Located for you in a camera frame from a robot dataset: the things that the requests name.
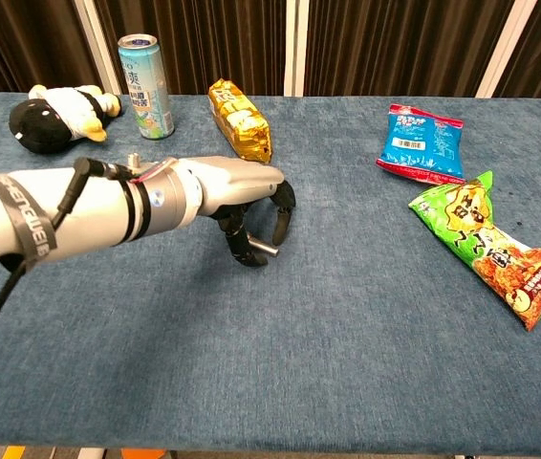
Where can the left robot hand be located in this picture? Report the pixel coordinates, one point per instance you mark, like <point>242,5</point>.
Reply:
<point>237,184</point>

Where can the small silver metal bolt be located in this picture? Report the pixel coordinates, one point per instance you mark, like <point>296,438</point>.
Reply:
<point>265,247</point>

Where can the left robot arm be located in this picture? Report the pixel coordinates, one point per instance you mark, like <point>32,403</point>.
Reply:
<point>84,205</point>

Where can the gold foil snack pack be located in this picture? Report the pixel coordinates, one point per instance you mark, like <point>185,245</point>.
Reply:
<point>241,120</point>

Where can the light blue drink can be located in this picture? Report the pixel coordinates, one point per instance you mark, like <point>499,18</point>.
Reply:
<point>146,91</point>

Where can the blue table cloth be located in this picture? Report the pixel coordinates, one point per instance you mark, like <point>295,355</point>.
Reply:
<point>299,334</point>

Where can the blue and red snack bag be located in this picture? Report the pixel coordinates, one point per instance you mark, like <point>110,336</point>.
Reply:
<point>419,143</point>

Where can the black and white plush toy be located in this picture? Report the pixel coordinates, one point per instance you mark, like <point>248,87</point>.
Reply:
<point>55,117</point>

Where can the dark brown curtain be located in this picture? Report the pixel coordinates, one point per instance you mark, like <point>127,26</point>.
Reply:
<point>395,48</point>

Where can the green and orange chip bag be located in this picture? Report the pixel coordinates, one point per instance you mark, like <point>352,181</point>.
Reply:
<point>495,244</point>

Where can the white vertical post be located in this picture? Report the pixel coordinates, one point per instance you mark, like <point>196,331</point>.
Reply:
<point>99,43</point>
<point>296,48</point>
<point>504,48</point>

